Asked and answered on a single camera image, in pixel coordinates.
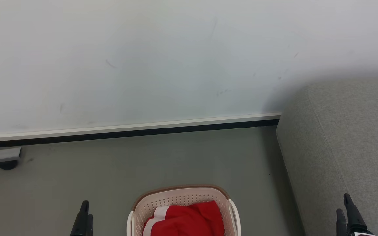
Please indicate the grey fabric sofa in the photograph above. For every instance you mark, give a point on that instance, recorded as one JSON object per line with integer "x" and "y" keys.
{"x": 340, "y": 137}

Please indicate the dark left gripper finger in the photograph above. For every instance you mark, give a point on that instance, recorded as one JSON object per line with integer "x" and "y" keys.
{"x": 81, "y": 223}
{"x": 90, "y": 226}

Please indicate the cream perforated laundry basket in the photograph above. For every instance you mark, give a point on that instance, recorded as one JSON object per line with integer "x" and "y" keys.
{"x": 176, "y": 198}

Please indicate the black caster wheel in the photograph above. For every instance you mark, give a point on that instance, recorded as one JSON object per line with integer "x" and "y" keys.
{"x": 8, "y": 165}

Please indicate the white and black baseboard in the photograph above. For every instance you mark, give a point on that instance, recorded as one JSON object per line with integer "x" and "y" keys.
{"x": 126, "y": 128}

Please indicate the red garment with white trim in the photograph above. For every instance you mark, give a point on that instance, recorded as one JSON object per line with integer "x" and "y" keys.
{"x": 192, "y": 219}

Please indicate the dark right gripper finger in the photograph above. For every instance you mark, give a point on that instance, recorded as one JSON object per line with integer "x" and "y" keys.
{"x": 353, "y": 216}
{"x": 341, "y": 224}

